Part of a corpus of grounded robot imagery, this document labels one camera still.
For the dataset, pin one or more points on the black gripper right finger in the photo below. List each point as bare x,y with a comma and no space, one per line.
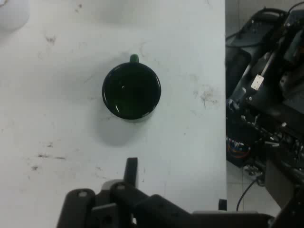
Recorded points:
147,209

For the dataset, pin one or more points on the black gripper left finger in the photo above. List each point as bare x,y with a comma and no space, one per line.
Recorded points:
76,209

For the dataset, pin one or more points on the black table edge clip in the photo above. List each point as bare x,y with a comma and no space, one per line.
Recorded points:
222,204

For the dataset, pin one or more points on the dark green enamel mug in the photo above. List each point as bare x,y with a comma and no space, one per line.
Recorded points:
131,92

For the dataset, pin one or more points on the black electronic floor equipment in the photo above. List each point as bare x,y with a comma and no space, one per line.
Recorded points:
266,111

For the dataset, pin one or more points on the white enamel mug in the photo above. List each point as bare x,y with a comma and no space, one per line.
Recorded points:
9,14

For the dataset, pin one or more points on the dark camera mount bracket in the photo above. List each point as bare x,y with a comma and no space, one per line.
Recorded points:
232,221

